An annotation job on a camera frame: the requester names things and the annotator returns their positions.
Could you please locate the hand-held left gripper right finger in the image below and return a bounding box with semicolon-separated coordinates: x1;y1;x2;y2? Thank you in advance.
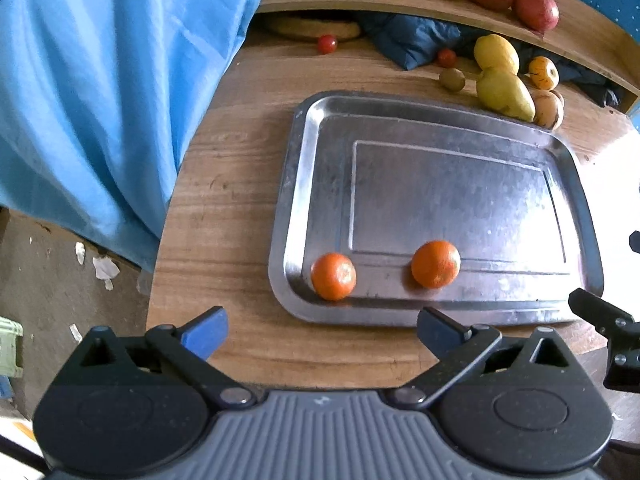
387;306;576;408

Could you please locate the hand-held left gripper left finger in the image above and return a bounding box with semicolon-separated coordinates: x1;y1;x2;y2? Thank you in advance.
70;305;258;408

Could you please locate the metal tray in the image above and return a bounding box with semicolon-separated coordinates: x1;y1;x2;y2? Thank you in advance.
268;91;604;328

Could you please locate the large striped pale pepino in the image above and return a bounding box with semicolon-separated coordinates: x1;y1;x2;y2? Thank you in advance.
530;89;566;130

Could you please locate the small striped yellow pepino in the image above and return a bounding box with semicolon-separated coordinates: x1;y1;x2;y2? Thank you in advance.
528;56;560;91

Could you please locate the yellow pear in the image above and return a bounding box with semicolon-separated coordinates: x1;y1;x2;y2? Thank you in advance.
475;66;537;122

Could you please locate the yellow lemon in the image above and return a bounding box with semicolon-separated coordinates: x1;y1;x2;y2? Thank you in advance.
473;34;521;75

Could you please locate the small brown round fruit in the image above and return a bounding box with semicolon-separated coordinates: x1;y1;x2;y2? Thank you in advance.
439;68;466;92

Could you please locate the small orange tangerine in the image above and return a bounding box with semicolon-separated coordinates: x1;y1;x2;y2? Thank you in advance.
310;252;358;302

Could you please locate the pale green crate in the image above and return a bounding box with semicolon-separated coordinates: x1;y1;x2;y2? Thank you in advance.
0;316;24;378

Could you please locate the white cardboard box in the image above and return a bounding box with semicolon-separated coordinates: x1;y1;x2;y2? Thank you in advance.
0;412;46;476

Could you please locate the light blue hanging garment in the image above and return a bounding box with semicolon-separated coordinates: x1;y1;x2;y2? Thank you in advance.
0;0;266;273

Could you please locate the dark blue jacket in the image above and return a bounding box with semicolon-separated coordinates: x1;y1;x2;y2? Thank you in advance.
357;11;626;108

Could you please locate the flat brown bread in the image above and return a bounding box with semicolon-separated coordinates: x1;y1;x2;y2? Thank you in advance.
262;14;362;43

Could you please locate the wooden desk shelf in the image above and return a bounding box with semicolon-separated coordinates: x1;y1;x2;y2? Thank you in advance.
252;0;640;111

